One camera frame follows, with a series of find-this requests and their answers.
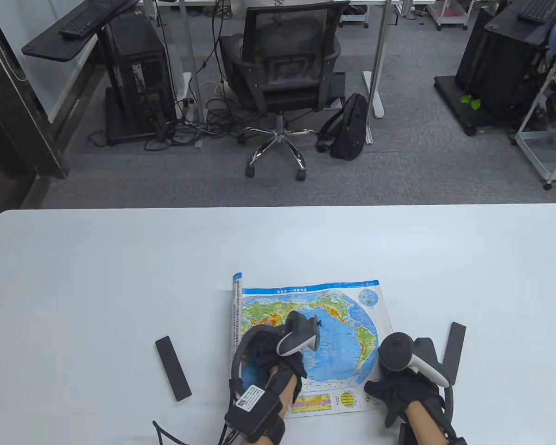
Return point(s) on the black wrist sensor box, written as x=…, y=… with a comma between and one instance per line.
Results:
x=404, y=435
x=255, y=408

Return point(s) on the grey left hand controller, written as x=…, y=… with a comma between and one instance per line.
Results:
x=299, y=333

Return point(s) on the black computer tower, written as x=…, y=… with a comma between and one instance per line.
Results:
x=491, y=60
x=139, y=55

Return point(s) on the grey right hand controller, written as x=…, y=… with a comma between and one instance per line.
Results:
x=396, y=352

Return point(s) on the colourful world map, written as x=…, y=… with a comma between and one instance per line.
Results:
x=347, y=333

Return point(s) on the person's right forearm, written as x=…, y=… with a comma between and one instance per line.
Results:
x=421, y=424

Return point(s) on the black keyboard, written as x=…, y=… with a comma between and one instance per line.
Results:
x=537, y=9
x=90, y=18

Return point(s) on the black bar paperweight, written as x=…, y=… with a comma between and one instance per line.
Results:
x=455, y=343
x=172, y=368

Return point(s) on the black left wrist sensor box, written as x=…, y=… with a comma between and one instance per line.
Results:
x=255, y=408

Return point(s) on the white desk with metal legs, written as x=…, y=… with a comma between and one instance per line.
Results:
x=381, y=46

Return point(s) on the black backpack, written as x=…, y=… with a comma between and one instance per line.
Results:
x=350, y=125

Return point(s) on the small green object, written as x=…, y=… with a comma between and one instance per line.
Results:
x=476, y=104

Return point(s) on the person's left hand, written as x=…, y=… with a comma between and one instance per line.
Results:
x=264, y=347

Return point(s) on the white metal rack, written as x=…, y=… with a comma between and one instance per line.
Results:
x=551, y=148

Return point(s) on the person's right hand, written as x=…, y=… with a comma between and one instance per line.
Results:
x=407, y=389

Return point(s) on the person's left forearm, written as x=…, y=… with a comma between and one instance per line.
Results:
x=282, y=389

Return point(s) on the white rolling cart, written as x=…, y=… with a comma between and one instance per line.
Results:
x=354, y=17
x=449, y=9

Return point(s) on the grey hand controller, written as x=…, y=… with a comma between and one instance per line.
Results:
x=299, y=333
x=396, y=352

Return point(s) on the black right wrist sensor box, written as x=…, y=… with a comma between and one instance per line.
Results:
x=404, y=435

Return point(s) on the black mesh office chair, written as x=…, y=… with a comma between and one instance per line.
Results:
x=287, y=46

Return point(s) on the black rolling computer stand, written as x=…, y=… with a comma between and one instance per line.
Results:
x=449, y=92
x=46, y=48

